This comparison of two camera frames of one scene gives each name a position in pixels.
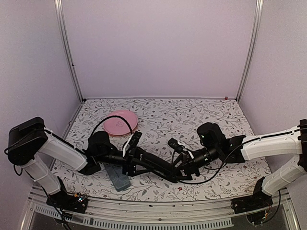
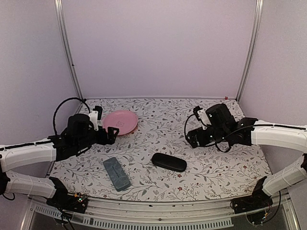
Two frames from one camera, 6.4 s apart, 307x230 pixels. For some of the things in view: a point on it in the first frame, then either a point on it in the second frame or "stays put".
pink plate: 117,126 stays put
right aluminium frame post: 258,7 stays put
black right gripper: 188,166 → 192,133
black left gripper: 130,168 → 111,138
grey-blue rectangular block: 120,180 stays put
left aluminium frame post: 64,36 stays put
